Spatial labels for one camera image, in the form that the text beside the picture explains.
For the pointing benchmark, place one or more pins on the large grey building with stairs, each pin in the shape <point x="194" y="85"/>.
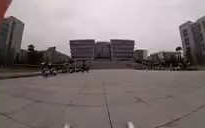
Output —
<point x="103" y="50"/>

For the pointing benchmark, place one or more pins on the grey paved plaza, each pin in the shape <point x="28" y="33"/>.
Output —
<point x="103" y="96"/>

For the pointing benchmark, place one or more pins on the small grey building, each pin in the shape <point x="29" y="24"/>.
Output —
<point x="140" y="55"/>

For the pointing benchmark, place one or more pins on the low dark building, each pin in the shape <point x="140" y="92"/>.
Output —
<point x="50" y="56"/>

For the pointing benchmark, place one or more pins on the low pale building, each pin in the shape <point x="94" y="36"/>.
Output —
<point x="165" y="55"/>

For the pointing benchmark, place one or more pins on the robot's own part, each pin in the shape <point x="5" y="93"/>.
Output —
<point x="130" y="125"/>
<point x="66" y="126"/>

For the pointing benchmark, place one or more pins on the tree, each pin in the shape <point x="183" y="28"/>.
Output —
<point x="31" y="50"/>

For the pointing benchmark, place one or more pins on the dark kerb strip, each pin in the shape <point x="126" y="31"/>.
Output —
<point x="10" y="74"/>

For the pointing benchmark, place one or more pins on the tall grey building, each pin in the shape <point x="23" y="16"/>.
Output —
<point x="10" y="40"/>
<point x="200" y="36"/>

